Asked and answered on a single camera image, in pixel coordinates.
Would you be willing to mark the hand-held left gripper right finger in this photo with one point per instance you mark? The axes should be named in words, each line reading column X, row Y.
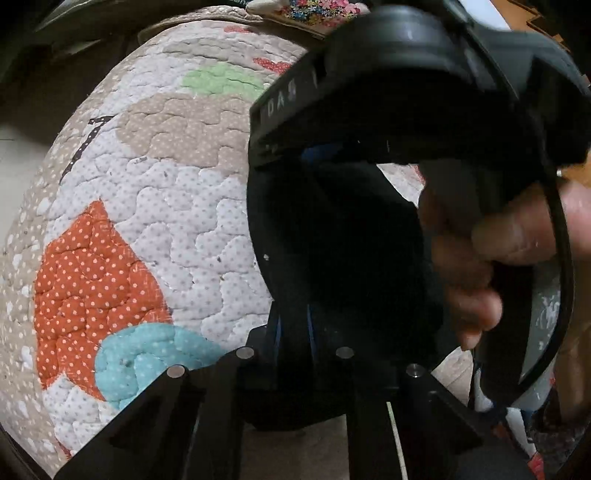
column 312, row 328

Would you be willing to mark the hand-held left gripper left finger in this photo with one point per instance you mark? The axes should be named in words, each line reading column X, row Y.
column 277, row 326

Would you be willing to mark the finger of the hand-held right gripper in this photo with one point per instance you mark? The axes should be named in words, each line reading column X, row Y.
column 323, row 151

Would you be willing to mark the person's right hand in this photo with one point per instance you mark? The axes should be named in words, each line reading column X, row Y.
column 508, row 240

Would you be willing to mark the floral cloth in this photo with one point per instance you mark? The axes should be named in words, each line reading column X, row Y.
column 323, row 9

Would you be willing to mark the quilted patchwork blanket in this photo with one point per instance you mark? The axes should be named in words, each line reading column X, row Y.
column 152, row 184

